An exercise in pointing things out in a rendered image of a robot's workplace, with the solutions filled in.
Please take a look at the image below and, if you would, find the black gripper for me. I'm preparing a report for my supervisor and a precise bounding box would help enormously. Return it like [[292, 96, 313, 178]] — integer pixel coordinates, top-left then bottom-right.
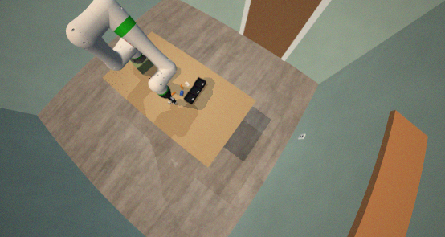
[[165, 92, 177, 104]]

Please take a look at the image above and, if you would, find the black rack of bins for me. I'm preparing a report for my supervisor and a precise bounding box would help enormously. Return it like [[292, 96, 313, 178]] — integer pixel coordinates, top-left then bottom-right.
[[184, 77, 206, 104]]

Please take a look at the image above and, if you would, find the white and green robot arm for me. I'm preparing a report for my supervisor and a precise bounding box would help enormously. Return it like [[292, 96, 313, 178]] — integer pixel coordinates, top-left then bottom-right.
[[66, 0, 177, 98]]

